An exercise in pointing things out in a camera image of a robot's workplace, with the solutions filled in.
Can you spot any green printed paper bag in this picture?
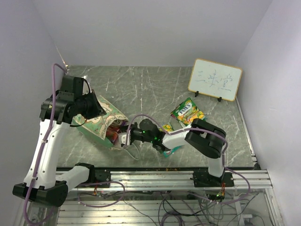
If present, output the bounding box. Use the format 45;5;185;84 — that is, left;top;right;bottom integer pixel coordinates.
72;96;129;153

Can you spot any purple berries Fox's packet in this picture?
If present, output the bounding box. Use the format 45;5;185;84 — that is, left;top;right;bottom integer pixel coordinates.
106;120;128;145

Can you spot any teal red Fox's packet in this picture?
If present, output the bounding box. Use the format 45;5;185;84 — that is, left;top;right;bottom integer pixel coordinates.
163;146;182;158

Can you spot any yellow green Fox's packet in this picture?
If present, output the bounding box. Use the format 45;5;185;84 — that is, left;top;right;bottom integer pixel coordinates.
171;97;206;127
162;123;174;132

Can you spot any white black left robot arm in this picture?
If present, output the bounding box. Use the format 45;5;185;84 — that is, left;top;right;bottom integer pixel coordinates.
12;75;106;207

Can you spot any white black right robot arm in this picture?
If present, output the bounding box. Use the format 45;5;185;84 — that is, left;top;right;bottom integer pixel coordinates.
119;119;228;186

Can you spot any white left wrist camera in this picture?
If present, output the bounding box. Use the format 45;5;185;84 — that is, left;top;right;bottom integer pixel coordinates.
82;75;91;94

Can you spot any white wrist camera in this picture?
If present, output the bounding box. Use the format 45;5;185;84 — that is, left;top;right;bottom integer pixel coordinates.
82;75;91;94
118;132;128;147

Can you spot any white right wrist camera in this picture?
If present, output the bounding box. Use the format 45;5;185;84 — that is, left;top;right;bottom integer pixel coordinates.
118;132;128;147

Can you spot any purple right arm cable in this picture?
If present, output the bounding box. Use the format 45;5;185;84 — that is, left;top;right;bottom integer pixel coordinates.
124;114;251;205

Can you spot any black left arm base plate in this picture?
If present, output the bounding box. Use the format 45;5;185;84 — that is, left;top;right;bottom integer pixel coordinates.
79;169;111;188

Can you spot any aluminium mounting rail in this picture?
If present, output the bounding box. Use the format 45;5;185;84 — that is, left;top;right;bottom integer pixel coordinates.
32;170;273;191

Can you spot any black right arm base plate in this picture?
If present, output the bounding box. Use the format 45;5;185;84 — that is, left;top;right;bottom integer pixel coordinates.
190;169;234;187

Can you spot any small whiteboard yellow frame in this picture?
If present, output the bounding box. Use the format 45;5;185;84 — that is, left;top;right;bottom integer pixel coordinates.
188;58;243;102

